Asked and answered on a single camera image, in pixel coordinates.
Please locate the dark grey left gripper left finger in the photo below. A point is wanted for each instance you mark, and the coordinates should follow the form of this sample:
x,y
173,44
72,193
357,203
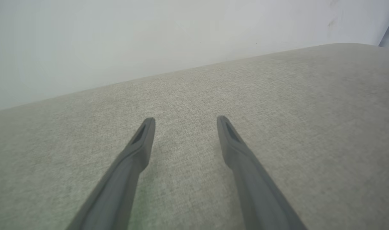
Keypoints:
x,y
124,179

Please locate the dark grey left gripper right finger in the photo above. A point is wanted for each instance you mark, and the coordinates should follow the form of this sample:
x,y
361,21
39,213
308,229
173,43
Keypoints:
x,y
255,188

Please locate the grey fabric sofa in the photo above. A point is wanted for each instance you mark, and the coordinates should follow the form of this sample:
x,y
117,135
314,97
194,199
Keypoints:
x,y
277,111

